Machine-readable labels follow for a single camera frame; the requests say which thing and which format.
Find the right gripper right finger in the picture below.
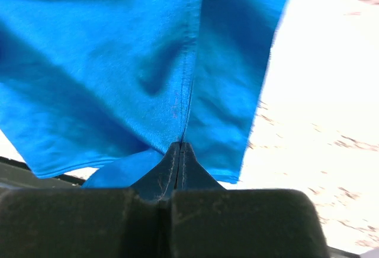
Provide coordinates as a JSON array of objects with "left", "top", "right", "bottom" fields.
[{"left": 176, "top": 143, "right": 225, "bottom": 191}]

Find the blue cloth napkin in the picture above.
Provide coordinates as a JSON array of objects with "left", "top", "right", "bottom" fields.
[{"left": 1, "top": 0, "right": 287, "bottom": 188}]

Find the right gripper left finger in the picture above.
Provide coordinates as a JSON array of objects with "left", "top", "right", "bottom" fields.
[{"left": 130, "top": 142, "right": 181, "bottom": 202}]

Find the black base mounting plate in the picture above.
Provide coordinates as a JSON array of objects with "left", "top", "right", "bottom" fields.
[{"left": 1, "top": 157, "right": 85, "bottom": 189}]

